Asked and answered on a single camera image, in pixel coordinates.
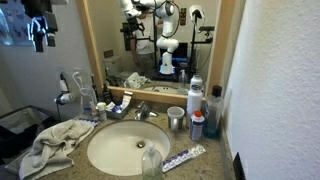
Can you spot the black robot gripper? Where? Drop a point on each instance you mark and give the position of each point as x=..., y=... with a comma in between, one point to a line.
x=43, y=25

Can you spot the white towel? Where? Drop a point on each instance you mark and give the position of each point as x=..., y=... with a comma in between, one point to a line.
x=50, y=149

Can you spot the black object at counter corner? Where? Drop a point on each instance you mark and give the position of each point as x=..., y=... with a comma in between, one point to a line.
x=238, y=168

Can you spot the clear plastic toothbrush holder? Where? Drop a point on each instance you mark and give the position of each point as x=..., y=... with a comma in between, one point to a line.
x=87, y=97

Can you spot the dark glass bottle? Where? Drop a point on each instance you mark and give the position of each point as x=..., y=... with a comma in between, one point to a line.
x=107, y=96

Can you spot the small white bottle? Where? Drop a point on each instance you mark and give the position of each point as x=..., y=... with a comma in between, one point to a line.
x=102, y=111

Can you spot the black bin with liner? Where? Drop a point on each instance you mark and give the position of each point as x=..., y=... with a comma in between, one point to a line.
x=19, y=128

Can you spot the blue white pill packet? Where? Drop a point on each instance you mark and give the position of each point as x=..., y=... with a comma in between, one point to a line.
x=91, y=121

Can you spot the white tube in tray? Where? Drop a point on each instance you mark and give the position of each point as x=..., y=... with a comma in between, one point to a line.
x=126, y=99

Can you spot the grey tray of toiletries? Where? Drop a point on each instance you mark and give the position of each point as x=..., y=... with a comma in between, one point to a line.
x=116, y=111

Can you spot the chrome sink faucet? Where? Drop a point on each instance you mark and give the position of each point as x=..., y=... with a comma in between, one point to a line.
x=144, y=112

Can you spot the white oval sink basin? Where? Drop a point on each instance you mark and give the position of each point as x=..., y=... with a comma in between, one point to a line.
x=117, y=148

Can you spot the grey green mug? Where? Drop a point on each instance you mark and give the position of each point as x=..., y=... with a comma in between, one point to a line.
x=175, y=118

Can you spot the tall white spray bottle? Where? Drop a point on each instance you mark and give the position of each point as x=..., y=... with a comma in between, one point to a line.
x=193, y=102

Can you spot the clear soap pump bottle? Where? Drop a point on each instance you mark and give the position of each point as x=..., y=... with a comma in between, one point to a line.
x=152, y=163

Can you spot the blue mouthwash bottle black cap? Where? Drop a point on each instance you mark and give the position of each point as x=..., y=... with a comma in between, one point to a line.
x=213, y=111

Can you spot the blue white toothpaste box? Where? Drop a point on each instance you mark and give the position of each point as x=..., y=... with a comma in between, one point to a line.
x=182, y=157

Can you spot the blue wall picture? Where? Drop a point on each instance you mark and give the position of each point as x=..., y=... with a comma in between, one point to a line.
x=13, y=24

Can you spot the white wall hair dryer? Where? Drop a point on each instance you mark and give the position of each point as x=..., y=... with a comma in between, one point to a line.
x=65, y=96

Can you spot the wood framed wall mirror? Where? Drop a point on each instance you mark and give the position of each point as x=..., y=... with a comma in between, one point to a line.
x=163, y=9

